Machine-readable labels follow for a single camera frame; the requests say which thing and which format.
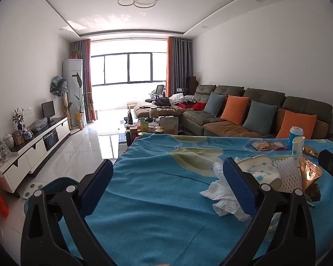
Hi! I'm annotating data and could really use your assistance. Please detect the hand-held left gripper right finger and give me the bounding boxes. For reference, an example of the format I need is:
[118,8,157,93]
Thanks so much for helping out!
[223,158,316,266]

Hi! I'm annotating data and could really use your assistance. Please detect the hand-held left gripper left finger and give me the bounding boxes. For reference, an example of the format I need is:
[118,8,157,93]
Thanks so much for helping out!
[21,159,115,266]

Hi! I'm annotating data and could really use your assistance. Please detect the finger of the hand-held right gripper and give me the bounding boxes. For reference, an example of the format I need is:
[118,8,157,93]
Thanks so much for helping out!
[318,149,333,182]

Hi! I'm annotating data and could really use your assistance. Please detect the white tissue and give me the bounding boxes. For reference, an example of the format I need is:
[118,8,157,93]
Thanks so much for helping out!
[200,161,252,222]

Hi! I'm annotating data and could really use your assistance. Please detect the large gold snack wrapper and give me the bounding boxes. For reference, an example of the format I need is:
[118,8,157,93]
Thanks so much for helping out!
[299,155,324,203]

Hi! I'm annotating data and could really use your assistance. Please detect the crushed dotted paper cup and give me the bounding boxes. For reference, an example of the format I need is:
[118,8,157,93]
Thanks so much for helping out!
[235,155,282,192]

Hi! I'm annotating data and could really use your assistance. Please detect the white foam fruit net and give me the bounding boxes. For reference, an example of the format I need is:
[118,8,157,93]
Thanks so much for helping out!
[275,155,303,194]

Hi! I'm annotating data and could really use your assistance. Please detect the blue plastic bin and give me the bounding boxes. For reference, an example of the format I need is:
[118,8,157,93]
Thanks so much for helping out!
[24,177,81,222]

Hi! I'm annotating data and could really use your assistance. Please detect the small gold snack packet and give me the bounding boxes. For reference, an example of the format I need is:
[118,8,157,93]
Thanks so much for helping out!
[302,145,319,158]

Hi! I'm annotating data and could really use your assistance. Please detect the blue tumbler with white lid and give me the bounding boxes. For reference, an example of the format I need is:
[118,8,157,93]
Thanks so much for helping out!
[289,126,303,148]

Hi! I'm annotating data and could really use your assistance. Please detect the clear biscuit packet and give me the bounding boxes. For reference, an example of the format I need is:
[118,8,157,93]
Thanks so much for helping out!
[251,141,272,152]

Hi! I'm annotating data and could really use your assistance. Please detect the pink snack packet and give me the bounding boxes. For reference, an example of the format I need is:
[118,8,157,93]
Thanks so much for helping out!
[269,141,289,151]

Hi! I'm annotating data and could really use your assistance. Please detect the orange cushion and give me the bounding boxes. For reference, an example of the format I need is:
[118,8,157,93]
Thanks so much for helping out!
[276,110,317,139]
[220,95,250,126]

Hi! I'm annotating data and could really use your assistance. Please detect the black cabinet appliance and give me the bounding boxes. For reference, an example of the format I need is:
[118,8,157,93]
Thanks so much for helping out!
[43,131,59,150]

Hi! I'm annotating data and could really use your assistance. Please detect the green and brown sofa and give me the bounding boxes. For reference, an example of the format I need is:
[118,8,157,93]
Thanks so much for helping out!
[135,84,333,145]

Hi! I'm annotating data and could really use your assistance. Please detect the tall plant in yellow pot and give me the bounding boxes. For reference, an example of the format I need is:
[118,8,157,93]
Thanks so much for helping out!
[67,72,92,130]

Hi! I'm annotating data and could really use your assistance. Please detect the glass coffee table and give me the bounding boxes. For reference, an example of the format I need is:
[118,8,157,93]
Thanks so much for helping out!
[118,116,184,150]

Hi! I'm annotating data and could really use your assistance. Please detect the blue floral blanket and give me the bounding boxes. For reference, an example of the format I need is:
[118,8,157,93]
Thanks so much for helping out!
[58,133,333,266]

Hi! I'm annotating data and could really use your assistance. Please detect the white and black TV cabinet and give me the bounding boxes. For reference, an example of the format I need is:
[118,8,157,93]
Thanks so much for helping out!
[0,116,70,197]

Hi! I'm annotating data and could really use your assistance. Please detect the white bathroom scale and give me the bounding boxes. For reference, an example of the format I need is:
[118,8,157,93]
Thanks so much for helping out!
[22,182,43,200]

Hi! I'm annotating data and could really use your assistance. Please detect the large blue-grey cushion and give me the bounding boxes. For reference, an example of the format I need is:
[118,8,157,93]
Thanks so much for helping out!
[243,100,277,136]

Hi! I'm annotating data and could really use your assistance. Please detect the plastic-wrapped bundle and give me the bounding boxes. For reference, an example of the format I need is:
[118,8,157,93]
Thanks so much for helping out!
[29,118,48,132]

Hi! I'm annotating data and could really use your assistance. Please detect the black monitor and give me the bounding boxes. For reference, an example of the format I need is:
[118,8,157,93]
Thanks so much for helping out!
[42,100,56,124]

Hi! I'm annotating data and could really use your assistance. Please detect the brown paper bag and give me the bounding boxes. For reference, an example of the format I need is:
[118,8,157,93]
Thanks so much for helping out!
[159,116,179,136]

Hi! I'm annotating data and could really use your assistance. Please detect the small blue-grey cushion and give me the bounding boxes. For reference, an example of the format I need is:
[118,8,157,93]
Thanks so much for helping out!
[204,91,226,117]

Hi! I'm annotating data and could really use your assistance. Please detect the white ceramic jar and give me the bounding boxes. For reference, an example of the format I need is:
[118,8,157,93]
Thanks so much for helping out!
[3,134,15,149]

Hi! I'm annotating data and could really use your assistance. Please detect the fan with patterned cover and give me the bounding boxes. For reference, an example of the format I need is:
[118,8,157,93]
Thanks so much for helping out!
[50,75,70,135]

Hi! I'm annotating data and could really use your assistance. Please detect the model ship in case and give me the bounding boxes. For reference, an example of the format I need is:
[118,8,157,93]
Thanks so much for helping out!
[0,136,12,165]

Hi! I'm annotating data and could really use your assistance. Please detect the small potted plant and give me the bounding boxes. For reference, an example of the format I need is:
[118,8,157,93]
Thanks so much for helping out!
[12,108,25,131]

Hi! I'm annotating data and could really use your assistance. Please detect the grey and orange curtain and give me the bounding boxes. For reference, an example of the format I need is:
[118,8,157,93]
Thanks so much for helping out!
[72,39,96,122]
[166,37,193,97]

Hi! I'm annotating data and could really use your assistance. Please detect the black office chair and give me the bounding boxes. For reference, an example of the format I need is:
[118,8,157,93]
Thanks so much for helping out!
[145,84,166,103]

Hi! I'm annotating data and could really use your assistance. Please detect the white standing air conditioner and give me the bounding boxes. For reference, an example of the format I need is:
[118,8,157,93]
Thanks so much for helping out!
[62,59,84,128]

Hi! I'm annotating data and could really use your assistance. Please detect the large window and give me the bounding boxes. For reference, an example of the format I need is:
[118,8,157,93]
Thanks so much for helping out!
[91,52,167,86]

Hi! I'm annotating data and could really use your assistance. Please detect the wooden picture frame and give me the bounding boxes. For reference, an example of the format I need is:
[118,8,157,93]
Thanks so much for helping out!
[12,130,25,146]

